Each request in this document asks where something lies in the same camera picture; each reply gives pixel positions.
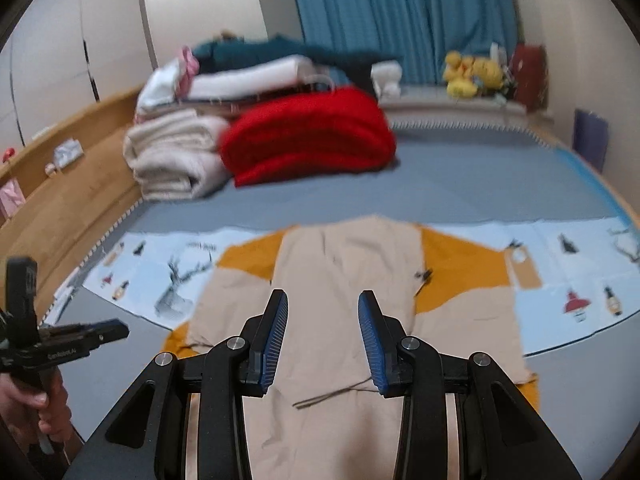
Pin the small red ornament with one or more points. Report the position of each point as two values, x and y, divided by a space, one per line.
6 155

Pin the small figurine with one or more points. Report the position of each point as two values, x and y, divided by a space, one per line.
51 168

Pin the white cloth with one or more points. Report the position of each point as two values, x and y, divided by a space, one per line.
160 85

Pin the small white box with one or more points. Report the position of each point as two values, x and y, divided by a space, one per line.
496 53

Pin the purple bag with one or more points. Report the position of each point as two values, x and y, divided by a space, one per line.
590 140

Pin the yellow plush toy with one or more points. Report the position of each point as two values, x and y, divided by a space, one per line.
489 74

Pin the person's left hand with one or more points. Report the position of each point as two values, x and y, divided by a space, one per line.
55 405

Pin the beige and yellow jacket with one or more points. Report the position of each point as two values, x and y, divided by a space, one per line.
345 260

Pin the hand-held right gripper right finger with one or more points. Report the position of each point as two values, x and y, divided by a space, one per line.
372 340

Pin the brown plush toy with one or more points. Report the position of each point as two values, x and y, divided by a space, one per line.
228 36

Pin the red folded blanket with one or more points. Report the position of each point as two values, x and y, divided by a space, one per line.
310 135

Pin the grey bed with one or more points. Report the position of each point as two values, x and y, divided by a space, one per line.
450 185

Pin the light blue printed cloth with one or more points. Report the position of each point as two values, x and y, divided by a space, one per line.
550 270

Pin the pink cloth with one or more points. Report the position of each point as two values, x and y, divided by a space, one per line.
187 67

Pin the blue shark plush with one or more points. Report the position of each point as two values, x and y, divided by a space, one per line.
250 50

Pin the tissue packet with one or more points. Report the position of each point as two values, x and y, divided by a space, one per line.
68 154

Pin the cream folded blanket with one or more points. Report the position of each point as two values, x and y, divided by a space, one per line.
170 135
180 177

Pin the dark red bag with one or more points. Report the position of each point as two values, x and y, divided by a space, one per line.
529 77

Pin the yellow plush duck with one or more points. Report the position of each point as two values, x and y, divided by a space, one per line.
459 77

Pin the white plush toy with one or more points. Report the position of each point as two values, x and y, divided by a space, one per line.
387 77

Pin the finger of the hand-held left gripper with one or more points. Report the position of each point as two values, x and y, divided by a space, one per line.
107 330

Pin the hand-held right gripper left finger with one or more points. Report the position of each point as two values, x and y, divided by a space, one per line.
277 330

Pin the blue curtain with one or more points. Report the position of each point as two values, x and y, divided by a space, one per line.
400 10

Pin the grey window seat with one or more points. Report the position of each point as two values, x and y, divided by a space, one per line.
450 107

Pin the pink bag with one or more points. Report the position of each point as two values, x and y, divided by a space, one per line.
11 199

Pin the white wardrobe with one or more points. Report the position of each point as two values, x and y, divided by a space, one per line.
50 60

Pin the wooden headboard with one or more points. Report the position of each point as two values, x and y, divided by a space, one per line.
75 210

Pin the white folded quilt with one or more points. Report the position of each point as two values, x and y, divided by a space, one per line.
250 77

